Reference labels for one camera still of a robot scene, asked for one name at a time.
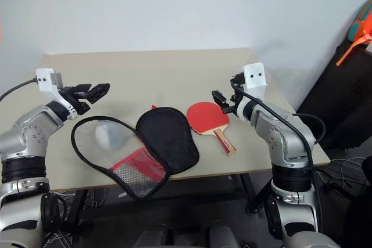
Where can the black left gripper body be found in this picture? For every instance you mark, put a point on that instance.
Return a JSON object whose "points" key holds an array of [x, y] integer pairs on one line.
{"points": [[75, 95]]}

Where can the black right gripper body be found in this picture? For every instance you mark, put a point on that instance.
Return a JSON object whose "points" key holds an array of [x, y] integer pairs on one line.
{"points": [[237, 94]]}

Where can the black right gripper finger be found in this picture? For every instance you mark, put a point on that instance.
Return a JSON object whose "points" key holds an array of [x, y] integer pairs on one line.
{"points": [[237, 78], [220, 97]]}

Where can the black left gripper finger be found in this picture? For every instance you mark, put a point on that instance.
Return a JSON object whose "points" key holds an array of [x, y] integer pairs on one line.
{"points": [[84, 88], [98, 91]]}

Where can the red table tennis paddle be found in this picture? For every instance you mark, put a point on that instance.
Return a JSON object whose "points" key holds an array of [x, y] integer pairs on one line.
{"points": [[206, 117]]}

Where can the red mesh bag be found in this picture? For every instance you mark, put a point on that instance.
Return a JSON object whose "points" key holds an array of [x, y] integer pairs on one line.
{"points": [[168, 137]]}

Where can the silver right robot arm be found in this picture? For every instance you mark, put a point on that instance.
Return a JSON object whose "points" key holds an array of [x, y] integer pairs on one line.
{"points": [[287, 143]]}

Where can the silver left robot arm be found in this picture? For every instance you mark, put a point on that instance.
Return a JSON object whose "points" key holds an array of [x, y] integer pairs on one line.
{"points": [[29, 132]]}

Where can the black fabric covered box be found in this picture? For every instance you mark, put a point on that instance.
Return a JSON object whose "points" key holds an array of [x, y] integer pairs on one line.
{"points": [[343, 100]]}

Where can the black table leg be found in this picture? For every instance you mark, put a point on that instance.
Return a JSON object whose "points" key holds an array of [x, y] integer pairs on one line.
{"points": [[253, 198], [78, 210]]}

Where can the teal orange bag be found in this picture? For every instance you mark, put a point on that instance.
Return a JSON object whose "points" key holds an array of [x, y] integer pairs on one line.
{"points": [[361, 21]]}

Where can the dark grey rounded shape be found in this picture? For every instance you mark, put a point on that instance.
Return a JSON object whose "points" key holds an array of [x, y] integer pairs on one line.
{"points": [[154, 237], [222, 237]]}

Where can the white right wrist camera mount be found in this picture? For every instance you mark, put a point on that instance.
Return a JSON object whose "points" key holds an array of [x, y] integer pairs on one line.
{"points": [[255, 78]]}

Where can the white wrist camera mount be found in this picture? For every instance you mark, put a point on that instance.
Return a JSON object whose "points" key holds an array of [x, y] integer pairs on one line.
{"points": [[255, 78], [43, 81]]}

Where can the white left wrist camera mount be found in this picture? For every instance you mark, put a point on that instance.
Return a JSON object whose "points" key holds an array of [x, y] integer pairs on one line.
{"points": [[43, 81]]}

